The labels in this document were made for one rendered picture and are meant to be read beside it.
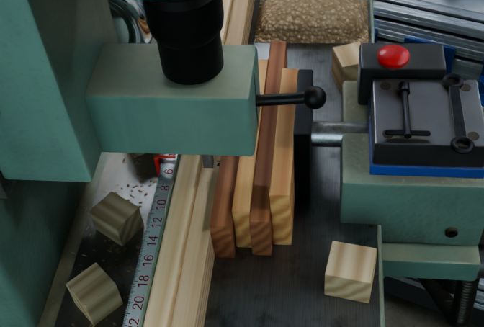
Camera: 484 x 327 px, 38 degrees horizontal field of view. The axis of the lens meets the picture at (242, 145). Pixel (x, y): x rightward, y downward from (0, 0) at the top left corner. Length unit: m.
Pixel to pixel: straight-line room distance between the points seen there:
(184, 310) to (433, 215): 0.25
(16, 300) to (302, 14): 0.46
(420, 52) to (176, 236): 0.29
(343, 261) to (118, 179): 0.36
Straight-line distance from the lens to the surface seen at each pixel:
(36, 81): 0.54
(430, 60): 0.69
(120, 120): 0.59
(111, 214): 0.80
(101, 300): 0.74
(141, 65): 0.60
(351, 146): 0.67
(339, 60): 0.79
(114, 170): 0.89
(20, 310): 0.75
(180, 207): 0.64
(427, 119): 0.64
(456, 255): 0.71
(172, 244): 0.62
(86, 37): 0.59
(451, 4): 1.25
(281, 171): 0.63
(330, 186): 0.71
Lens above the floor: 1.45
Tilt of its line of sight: 47 degrees down
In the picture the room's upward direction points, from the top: 6 degrees counter-clockwise
